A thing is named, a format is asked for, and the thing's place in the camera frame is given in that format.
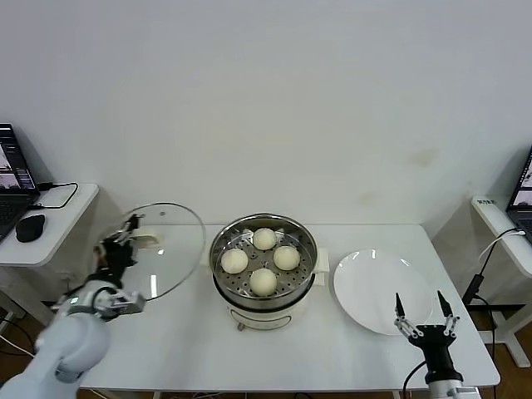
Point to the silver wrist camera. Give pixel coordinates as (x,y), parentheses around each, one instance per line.
(124,304)
(467,393)

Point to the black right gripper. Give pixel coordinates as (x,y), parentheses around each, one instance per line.
(434,345)

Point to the black computer mouse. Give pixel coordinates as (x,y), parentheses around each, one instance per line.
(30,228)

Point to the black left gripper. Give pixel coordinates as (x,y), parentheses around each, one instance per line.
(116,259)

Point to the stainless steel steamer basket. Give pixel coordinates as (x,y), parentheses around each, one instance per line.
(301,279)

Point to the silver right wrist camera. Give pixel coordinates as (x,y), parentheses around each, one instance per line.
(467,393)

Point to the white steamed baozi bun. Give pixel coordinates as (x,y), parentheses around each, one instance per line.
(234,261)
(287,257)
(262,282)
(264,239)

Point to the white round plate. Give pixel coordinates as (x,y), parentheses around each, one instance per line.
(374,287)

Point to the white side table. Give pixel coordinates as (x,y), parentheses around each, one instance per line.
(490,216)
(62,232)

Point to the black laptop with lit screen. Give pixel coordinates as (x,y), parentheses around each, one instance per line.
(521,195)
(12,174)

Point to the round glass pot lid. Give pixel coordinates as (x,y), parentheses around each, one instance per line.
(178,253)

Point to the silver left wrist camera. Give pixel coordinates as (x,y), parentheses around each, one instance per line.
(124,304)

